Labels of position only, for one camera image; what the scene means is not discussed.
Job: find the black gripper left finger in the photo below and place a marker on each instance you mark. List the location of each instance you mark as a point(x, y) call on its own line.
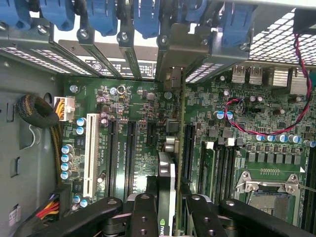
point(145, 217)

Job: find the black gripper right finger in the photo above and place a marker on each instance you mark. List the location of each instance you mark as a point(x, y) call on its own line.
point(205, 217)

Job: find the long black expansion slot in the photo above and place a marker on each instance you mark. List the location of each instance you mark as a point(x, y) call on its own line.
point(190, 153)
point(112, 158)
point(130, 160)

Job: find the CPU socket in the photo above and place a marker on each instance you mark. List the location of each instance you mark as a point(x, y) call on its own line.
point(269, 202)

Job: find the short black expansion slot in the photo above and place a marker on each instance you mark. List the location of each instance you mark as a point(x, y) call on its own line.
point(151, 134)

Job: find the white expansion slot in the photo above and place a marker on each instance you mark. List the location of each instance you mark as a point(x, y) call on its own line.
point(91, 153)

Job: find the thin locking lever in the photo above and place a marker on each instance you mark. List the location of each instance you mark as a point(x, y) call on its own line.
point(307, 188)

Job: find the green motherboard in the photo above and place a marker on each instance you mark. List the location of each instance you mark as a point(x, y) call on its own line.
point(138, 103)

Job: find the white power connector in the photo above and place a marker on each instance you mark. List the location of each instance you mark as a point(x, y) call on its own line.
point(67, 106)

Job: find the black open PC case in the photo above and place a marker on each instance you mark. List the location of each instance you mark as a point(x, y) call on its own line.
point(24, 148)

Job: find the silver USB port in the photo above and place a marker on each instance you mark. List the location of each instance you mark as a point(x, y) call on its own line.
point(238, 74)
point(255, 75)

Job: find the silver finned port block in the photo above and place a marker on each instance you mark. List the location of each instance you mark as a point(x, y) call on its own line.
point(280, 77)

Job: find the metal slot blanking plate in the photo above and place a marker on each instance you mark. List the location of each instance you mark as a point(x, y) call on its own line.
point(98, 58)
point(129, 56)

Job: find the blue slot clip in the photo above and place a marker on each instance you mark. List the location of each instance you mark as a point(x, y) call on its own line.
point(195, 11)
point(58, 14)
point(14, 12)
point(146, 19)
point(102, 17)
point(235, 22)

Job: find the black switch box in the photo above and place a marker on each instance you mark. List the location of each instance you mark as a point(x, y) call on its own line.
point(306, 22)

